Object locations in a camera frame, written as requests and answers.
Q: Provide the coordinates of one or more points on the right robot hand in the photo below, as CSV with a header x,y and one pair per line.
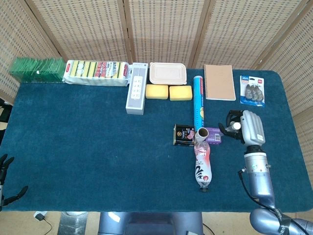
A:
x,y
253,129

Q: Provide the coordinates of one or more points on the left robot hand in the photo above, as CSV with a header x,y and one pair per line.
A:
x,y
4,164

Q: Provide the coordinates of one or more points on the transparent test tube white cap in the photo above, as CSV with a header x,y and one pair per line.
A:
x,y
236,125

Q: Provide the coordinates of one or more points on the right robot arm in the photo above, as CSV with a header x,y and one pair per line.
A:
x,y
259,176

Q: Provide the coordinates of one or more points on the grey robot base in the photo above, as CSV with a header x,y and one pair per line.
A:
x,y
151,224

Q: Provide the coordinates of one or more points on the white cardboard roll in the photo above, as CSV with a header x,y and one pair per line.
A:
x,y
199,140

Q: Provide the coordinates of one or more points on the blue blister card pack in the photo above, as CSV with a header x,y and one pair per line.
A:
x,y
252,91

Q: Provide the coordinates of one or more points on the purple cardboard box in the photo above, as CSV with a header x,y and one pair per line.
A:
x,y
215,135

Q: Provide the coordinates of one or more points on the kraft spiral notebook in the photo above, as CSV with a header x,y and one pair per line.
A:
x,y
219,82

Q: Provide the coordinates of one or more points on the plastic bottle black cap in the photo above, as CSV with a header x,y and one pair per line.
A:
x,y
203,166

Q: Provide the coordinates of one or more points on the blue cling film roll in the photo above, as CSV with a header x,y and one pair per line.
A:
x,y
198,98

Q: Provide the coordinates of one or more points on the black meat tin can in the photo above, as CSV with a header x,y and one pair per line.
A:
x,y
183,135

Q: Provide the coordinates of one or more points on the yellow sponge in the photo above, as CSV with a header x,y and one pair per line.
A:
x,y
180,93
157,91

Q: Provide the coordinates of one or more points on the metal table leg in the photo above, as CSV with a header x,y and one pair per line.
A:
x,y
73,224

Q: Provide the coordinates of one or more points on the blue table cloth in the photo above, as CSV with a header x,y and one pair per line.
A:
x,y
97,147

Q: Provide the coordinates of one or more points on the green sponge pack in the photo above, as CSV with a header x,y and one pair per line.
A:
x,y
36,69

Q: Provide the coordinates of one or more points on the beige lidded food container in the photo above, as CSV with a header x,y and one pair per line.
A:
x,y
167,73

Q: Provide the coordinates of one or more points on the white power strip box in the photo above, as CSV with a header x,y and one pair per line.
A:
x,y
136,90

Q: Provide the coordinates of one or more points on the wrapped yellow sponge multipack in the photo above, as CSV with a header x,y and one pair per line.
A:
x,y
95,73

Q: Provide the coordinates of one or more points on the woven bamboo folding screen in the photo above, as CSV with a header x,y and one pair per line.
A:
x,y
166,29

